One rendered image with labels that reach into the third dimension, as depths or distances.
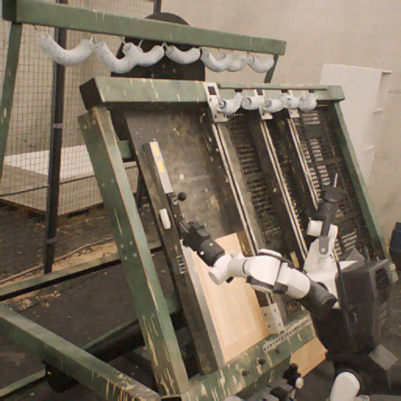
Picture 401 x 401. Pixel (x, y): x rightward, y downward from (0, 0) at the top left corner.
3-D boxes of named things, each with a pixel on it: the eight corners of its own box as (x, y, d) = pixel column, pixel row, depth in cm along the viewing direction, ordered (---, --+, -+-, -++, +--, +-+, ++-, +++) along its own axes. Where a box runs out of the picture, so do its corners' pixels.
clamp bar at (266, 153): (305, 310, 301) (348, 302, 286) (236, 92, 307) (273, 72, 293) (314, 305, 308) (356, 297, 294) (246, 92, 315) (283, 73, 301)
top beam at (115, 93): (85, 111, 222) (102, 102, 216) (77, 86, 223) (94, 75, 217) (332, 105, 396) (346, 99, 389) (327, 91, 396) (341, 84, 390)
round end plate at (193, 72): (110, 167, 304) (123, 3, 283) (102, 164, 307) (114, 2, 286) (202, 155, 367) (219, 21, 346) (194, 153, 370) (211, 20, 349)
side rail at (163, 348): (160, 397, 220) (181, 395, 213) (76, 117, 226) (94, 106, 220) (170, 390, 225) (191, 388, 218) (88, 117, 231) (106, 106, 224)
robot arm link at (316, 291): (305, 308, 202) (320, 316, 213) (320, 287, 202) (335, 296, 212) (280, 288, 210) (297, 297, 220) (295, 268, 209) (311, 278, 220)
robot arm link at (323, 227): (334, 214, 267) (329, 239, 267) (311, 209, 267) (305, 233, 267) (340, 214, 256) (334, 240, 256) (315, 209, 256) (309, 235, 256)
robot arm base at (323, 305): (328, 323, 215) (345, 298, 213) (311, 321, 205) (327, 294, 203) (298, 299, 225) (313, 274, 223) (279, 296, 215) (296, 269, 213)
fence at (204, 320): (211, 370, 236) (218, 369, 233) (142, 145, 241) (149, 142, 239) (218, 365, 240) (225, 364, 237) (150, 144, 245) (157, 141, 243)
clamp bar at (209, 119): (263, 336, 267) (308, 330, 253) (186, 91, 274) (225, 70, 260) (274, 329, 275) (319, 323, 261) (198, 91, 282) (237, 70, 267)
